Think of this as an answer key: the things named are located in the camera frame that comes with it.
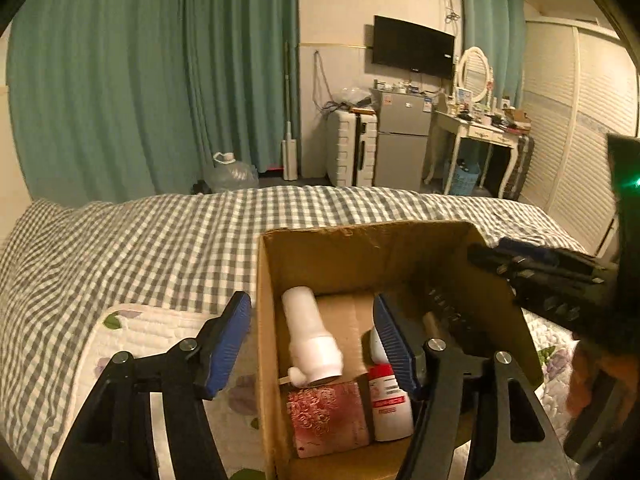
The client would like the white bottle red cap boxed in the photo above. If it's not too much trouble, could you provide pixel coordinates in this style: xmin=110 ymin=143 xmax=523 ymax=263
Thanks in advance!
xmin=368 ymin=364 xmax=413 ymax=442

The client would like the red rose tin box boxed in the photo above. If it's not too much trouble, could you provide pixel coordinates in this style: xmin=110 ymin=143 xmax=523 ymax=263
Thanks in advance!
xmin=286 ymin=382 xmax=371 ymax=458

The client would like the white pump bottle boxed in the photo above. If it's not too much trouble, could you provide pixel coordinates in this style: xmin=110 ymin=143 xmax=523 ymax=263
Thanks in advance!
xmin=282 ymin=286 xmax=344 ymax=388

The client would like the right hand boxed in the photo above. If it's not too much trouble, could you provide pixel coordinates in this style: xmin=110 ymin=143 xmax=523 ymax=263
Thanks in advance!
xmin=566 ymin=344 xmax=639 ymax=424

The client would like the blue laundry basket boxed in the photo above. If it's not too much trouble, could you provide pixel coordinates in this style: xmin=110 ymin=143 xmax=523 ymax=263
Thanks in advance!
xmin=442 ymin=158 xmax=480 ymax=196

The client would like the black striped suitcase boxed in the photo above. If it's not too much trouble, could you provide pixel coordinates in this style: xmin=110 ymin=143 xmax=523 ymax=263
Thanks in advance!
xmin=502 ymin=134 xmax=535 ymax=200

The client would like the white dressing table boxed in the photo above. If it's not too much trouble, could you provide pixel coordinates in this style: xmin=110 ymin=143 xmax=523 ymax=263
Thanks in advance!
xmin=432 ymin=110 xmax=520 ymax=200

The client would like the grey checkered bed sheet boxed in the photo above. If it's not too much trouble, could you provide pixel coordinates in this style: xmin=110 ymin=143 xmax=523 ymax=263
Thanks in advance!
xmin=1 ymin=186 xmax=579 ymax=479

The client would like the white louvered wardrobe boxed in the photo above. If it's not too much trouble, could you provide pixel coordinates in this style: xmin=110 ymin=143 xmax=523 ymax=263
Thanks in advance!
xmin=521 ymin=18 xmax=639 ymax=254

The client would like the brown cardboard box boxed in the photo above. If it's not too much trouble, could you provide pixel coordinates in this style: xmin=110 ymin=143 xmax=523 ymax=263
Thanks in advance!
xmin=256 ymin=221 xmax=542 ymax=479

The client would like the silver mini fridge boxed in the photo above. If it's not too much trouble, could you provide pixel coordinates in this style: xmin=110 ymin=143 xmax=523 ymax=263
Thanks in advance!
xmin=373 ymin=90 xmax=433 ymax=191

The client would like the oval white vanity mirror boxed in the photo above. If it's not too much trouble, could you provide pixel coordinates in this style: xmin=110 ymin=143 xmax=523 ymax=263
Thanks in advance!
xmin=454 ymin=47 xmax=495 ymax=105

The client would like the white suitcase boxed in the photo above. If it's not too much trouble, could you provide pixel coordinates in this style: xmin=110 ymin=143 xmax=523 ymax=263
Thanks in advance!
xmin=326 ymin=108 xmax=378 ymax=186

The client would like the small teal curtain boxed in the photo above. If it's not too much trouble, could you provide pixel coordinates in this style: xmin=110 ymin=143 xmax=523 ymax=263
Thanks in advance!
xmin=462 ymin=0 xmax=526 ymax=106

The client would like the white flat mop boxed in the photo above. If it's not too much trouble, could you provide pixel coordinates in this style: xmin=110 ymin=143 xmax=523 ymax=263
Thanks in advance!
xmin=282 ymin=41 xmax=298 ymax=182

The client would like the clear water jug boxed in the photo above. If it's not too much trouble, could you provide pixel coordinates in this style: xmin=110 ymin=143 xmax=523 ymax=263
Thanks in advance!
xmin=205 ymin=152 xmax=259 ymax=193

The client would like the large teal curtain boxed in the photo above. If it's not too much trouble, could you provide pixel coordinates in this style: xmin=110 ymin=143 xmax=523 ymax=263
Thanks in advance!
xmin=6 ymin=0 xmax=298 ymax=207

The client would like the black wall television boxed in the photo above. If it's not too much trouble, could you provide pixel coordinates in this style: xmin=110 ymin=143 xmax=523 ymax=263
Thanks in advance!
xmin=372 ymin=15 xmax=454 ymax=80

